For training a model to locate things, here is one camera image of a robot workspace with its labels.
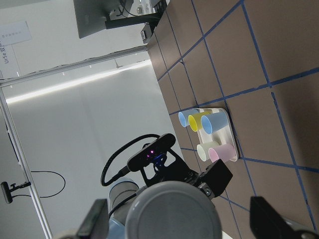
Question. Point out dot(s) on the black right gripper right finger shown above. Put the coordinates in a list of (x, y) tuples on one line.
[(266, 223)]

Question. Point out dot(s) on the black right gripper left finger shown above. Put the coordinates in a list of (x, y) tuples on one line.
[(96, 223)]

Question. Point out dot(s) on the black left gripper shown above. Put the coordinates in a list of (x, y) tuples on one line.
[(212, 182)]

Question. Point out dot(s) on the grey-blue plastic cup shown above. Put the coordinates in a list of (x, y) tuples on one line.
[(172, 210)]

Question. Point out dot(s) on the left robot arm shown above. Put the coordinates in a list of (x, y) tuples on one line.
[(122, 194)]

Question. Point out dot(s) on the pink plastic cup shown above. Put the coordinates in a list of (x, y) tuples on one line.
[(225, 152)]

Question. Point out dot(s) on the pale green plastic cup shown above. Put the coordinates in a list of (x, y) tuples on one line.
[(203, 149)]

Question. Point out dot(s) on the yellow plastic cup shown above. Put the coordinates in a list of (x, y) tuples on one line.
[(195, 120)]

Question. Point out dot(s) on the light blue plastic cup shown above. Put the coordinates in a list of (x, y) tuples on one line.
[(183, 116)]

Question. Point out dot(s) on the white plastic tray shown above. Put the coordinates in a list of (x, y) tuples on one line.
[(222, 136)]

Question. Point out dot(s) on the computer monitor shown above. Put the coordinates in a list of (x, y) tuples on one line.
[(93, 16)]

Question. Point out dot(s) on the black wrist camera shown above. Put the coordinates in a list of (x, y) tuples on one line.
[(149, 153)]

